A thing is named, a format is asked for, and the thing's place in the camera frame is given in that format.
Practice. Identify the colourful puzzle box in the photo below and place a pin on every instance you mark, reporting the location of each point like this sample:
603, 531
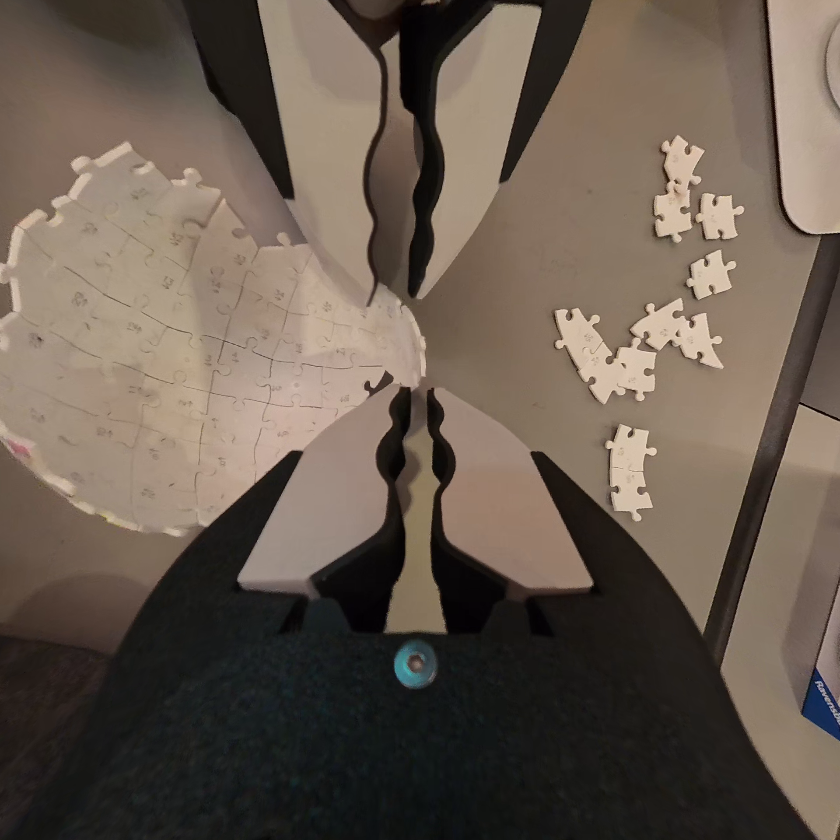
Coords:
823, 702

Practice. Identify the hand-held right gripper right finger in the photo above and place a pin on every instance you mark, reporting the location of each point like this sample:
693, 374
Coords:
512, 518

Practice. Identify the partly built white puzzle ball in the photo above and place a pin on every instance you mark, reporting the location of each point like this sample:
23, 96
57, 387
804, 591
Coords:
184, 354

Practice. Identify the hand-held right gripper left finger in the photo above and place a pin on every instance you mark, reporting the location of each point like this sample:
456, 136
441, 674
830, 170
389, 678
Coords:
321, 518

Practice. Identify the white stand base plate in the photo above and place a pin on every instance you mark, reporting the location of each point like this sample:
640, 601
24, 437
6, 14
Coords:
807, 118

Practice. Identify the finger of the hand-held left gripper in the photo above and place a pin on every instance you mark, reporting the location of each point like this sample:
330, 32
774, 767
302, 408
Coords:
328, 131
485, 98

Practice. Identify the puzzle pieces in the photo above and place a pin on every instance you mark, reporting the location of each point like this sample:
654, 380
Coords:
630, 479

